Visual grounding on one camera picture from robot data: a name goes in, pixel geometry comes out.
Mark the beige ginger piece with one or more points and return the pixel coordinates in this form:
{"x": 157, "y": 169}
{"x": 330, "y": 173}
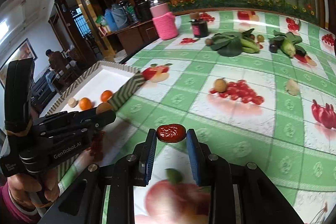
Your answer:
{"x": 292, "y": 87}

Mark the corn cob with husk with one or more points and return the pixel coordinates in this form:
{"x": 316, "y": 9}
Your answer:
{"x": 288, "y": 43}

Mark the seated person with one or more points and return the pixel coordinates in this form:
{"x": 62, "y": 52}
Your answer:
{"x": 57, "y": 61}

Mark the white striped-rim tray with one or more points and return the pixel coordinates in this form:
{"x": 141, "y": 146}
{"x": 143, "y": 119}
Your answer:
{"x": 122, "y": 80}

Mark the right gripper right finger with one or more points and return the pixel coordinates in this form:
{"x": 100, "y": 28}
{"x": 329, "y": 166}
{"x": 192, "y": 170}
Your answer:
{"x": 213, "y": 171}

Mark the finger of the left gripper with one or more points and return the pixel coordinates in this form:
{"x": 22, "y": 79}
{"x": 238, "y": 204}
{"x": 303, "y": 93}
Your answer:
{"x": 105, "y": 115}

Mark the large light orange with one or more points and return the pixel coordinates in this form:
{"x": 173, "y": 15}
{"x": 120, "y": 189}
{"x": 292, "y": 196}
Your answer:
{"x": 85, "y": 104}

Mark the brown round longan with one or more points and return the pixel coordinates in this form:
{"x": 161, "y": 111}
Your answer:
{"x": 220, "y": 85}

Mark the left hand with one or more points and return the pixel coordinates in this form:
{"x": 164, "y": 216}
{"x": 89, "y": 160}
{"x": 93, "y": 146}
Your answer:
{"x": 20, "y": 185}

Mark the pink knit-sleeve bottle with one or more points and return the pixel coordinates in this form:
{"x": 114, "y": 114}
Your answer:
{"x": 163, "y": 19}

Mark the dark red jar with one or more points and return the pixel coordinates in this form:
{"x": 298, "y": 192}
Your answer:
{"x": 198, "y": 25}

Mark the blue thermos jug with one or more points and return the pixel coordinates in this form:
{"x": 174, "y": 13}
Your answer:
{"x": 110, "y": 20}

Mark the grey thermos jug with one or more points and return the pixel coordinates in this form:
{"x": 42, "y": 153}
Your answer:
{"x": 119, "y": 15}

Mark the green leafy vegetable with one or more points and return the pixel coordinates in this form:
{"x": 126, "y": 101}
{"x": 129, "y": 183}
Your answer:
{"x": 231, "y": 44}

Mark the small brown kiwi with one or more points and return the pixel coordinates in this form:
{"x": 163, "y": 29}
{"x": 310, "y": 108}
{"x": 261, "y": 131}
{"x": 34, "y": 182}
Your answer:
{"x": 209, "y": 42}

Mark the wooden cabinet counter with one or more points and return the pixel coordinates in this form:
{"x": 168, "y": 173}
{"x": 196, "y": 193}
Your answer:
{"x": 131, "y": 38}

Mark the brown longan fruit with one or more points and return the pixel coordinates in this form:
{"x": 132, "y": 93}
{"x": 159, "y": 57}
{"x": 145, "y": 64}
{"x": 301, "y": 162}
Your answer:
{"x": 103, "y": 107}

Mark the green fruit-print tablecloth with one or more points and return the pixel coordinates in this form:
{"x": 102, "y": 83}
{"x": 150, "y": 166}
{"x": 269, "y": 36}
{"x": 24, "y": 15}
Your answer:
{"x": 291, "y": 138}

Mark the small far tangerine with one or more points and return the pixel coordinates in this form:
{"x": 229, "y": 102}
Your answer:
{"x": 106, "y": 95}

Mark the framed wall painting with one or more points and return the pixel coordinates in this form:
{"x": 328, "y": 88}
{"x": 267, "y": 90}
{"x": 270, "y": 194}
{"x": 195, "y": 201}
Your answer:
{"x": 23, "y": 51}

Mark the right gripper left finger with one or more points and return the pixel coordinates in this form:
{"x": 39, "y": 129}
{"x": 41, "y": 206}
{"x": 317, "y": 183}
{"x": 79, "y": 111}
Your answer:
{"x": 131, "y": 170}

